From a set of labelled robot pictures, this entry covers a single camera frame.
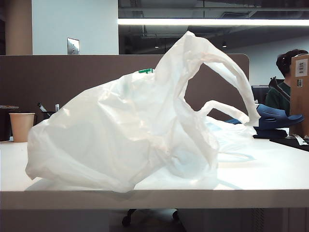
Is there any white translucent plastic bag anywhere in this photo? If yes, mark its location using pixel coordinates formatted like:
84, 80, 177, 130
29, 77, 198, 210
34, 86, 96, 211
25, 30, 262, 193

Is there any long ceiling light strip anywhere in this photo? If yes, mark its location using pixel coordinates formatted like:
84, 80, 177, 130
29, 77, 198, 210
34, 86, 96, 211
117, 18, 309, 26

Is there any black pen holder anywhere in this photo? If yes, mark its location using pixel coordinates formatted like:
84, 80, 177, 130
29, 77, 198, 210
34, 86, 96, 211
40, 110, 61, 125

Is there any black computer monitor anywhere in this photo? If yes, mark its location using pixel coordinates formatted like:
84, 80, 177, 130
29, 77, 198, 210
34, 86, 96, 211
251, 85, 270, 102

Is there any brown desk partition panel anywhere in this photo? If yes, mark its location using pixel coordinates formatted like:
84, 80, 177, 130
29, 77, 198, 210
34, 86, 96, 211
0, 53, 250, 123

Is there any blue rubber slipper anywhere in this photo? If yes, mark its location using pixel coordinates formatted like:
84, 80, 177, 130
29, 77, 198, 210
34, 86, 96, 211
225, 117, 288, 139
255, 104, 305, 128

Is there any person in green shirt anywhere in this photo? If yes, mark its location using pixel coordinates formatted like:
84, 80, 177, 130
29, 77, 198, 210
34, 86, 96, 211
264, 49, 309, 116

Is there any black grey diagonal bar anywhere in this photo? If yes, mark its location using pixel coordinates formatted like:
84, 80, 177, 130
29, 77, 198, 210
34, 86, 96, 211
269, 76, 292, 100

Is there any beige paper cup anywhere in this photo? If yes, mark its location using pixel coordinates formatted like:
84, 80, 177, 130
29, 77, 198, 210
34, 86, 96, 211
9, 112, 36, 143

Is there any black desk mat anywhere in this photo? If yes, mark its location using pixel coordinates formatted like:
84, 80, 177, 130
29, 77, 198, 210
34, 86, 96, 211
269, 135, 309, 152

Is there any brown cardboard box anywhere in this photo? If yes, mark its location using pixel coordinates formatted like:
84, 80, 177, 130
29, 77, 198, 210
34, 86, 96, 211
289, 54, 309, 137

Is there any white wrapped packet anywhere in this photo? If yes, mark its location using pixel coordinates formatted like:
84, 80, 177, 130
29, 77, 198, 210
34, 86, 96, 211
291, 133, 309, 146

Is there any black lidded container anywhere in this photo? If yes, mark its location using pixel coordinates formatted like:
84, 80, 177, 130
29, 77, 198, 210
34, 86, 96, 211
0, 104, 19, 142

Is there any beige building column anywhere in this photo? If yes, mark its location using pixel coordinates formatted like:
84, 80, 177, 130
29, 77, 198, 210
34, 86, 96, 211
4, 0, 33, 55

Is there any metal wall switch plate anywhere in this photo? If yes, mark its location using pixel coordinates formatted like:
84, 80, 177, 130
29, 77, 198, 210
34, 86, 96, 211
67, 37, 80, 55

